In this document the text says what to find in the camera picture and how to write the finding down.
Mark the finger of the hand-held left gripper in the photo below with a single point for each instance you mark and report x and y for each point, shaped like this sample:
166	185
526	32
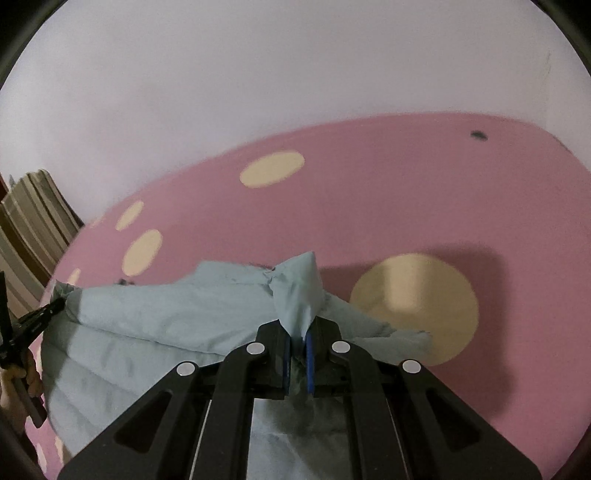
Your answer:
37	323
3	300

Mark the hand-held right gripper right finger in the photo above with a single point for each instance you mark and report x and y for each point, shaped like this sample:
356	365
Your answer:
310	364

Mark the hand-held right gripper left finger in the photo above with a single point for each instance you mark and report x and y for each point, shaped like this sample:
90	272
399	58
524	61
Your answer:
287	364

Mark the light blue puffer jacket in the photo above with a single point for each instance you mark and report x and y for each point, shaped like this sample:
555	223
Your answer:
175	318

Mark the person's left hand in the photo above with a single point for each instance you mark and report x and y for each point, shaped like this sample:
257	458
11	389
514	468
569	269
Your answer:
33	376

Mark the striped headboard cushion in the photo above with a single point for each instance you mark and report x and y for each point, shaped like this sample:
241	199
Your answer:
32	221

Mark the pink dotted bed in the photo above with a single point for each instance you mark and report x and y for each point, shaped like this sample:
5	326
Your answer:
369	207

